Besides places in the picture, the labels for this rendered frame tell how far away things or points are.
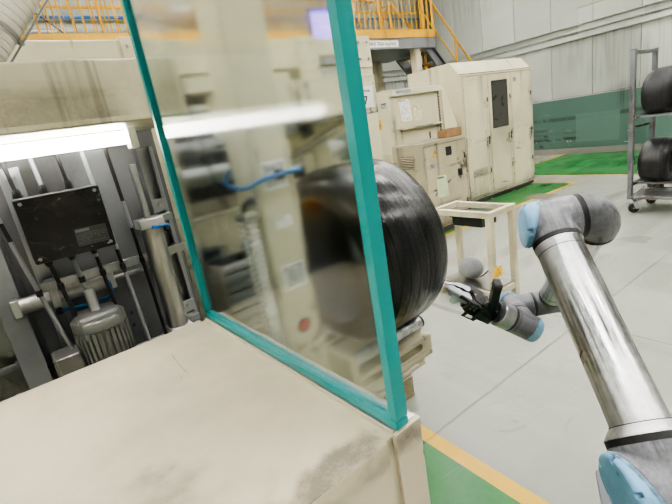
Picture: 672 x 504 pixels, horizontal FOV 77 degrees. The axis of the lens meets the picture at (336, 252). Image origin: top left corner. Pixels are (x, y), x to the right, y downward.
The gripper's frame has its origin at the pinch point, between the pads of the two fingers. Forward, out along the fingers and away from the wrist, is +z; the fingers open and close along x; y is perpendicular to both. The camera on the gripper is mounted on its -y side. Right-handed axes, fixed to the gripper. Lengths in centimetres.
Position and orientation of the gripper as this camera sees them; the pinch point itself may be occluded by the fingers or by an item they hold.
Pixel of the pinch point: (450, 285)
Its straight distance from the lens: 146.5
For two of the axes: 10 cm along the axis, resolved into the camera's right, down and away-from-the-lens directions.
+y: -4.2, 6.8, 6.0
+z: -9.0, -4.2, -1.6
